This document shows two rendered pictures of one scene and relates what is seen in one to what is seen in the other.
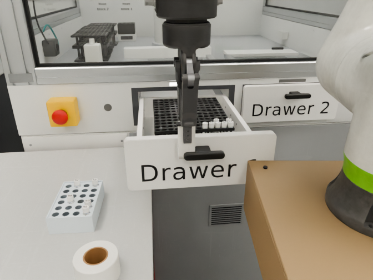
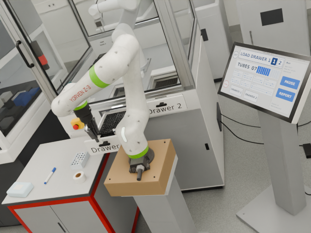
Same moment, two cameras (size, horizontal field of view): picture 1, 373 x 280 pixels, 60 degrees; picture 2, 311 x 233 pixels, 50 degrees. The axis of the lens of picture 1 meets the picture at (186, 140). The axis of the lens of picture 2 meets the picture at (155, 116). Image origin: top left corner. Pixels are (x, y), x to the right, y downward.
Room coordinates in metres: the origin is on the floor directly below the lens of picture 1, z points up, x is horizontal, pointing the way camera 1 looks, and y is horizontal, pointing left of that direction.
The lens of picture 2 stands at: (-0.85, -1.10, 1.98)
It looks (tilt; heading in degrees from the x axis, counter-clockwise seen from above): 31 degrees down; 27
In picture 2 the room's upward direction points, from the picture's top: 22 degrees counter-clockwise
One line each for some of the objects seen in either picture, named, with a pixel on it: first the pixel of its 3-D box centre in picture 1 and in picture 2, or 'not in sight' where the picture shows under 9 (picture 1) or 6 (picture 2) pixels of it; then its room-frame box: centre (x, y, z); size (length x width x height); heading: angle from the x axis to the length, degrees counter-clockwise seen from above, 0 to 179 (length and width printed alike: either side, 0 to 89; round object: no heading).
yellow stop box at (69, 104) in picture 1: (63, 111); (77, 124); (0.82, 0.33, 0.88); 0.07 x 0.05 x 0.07; 96
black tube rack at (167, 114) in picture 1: (188, 124); (116, 125); (0.75, -0.01, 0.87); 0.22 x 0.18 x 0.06; 6
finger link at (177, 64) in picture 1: (187, 94); (91, 130); (0.51, 0.00, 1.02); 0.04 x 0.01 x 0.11; 96
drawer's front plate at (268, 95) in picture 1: (290, 102); (163, 106); (0.90, -0.31, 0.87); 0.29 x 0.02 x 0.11; 96
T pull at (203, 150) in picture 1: (203, 152); (105, 143); (0.53, -0.03, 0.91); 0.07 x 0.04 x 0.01; 96
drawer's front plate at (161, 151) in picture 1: (200, 160); (108, 144); (0.55, -0.03, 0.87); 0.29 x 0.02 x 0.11; 96
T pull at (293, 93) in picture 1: (296, 94); (161, 104); (0.88, -0.31, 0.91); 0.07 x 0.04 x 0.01; 96
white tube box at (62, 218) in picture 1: (77, 205); (79, 160); (0.54, 0.22, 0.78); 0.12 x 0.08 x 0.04; 4
